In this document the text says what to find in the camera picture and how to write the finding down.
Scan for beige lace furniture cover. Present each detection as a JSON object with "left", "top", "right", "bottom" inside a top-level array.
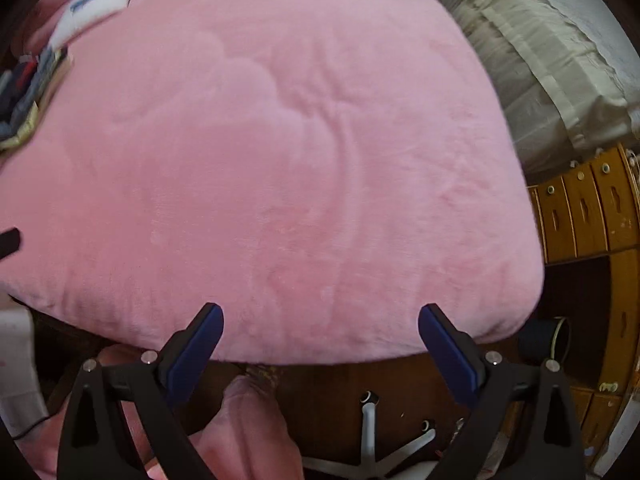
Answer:
[{"left": 438, "top": 0, "right": 639, "bottom": 179}]

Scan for office chair base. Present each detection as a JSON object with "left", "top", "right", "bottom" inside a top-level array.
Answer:
[{"left": 290, "top": 388, "right": 458, "bottom": 479}]

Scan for pink pajama legs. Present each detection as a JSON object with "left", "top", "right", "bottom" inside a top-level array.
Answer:
[{"left": 16, "top": 344, "right": 304, "bottom": 479}]

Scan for white embroidered pillow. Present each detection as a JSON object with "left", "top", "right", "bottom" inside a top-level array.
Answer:
[{"left": 47, "top": 0, "right": 130, "bottom": 50}]

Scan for folded blue jeans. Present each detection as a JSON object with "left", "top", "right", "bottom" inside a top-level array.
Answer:
[{"left": 1, "top": 48, "right": 65, "bottom": 143}]

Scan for navy red varsity jacket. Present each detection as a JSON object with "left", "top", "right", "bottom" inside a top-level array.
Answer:
[{"left": 0, "top": 56, "right": 38, "bottom": 122}]

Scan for wooden drawer cabinet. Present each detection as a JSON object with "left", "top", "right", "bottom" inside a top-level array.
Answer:
[{"left": 528, "top": 146, "right": 639, "bottom": 467}]

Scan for pink plush bed blanket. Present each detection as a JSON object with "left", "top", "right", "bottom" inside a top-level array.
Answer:
[{"left": 1, "top": 0, "right": 544, "bottom": 364}]

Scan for folded cream clothes stack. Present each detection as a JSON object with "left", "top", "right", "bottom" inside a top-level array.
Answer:
[{"left": 1, "top": 47, "right": 72, "bottom": 153}]

